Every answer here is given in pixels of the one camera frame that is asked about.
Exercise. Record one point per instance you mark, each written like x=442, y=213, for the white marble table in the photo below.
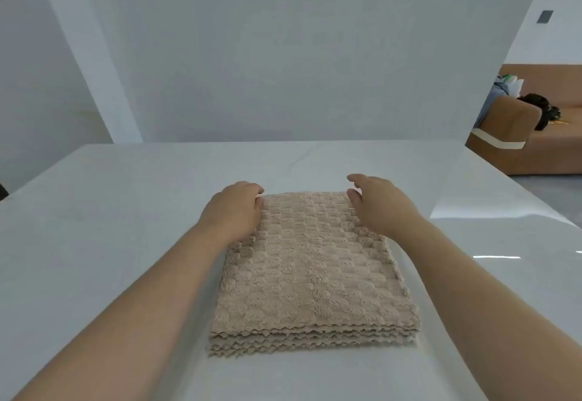
x=91, y=214

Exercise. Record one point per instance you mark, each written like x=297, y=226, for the black bag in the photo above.
x=543, y=110

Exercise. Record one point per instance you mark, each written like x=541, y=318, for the blue grey clothing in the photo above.
x=491, y=96

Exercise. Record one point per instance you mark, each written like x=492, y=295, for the person's right forearm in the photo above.
x=477, y=305

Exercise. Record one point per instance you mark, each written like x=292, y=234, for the stack of cloths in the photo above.
x=309, y=278

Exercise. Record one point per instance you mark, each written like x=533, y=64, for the dark wall switch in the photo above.
x=544, y=16

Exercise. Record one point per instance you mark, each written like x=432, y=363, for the person's left hand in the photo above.
x=232, y=210

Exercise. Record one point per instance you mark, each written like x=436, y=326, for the brown sofa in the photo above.
x=545, y=151

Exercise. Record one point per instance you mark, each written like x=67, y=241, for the person's left forearm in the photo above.
x=136, y=314

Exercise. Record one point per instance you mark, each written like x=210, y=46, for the person's right hand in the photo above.
x=382, y=205

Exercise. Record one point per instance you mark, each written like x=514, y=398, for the white shopping bag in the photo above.
x=516, y=87

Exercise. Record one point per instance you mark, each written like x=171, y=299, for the yellow paper item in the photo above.
x=558, y=121

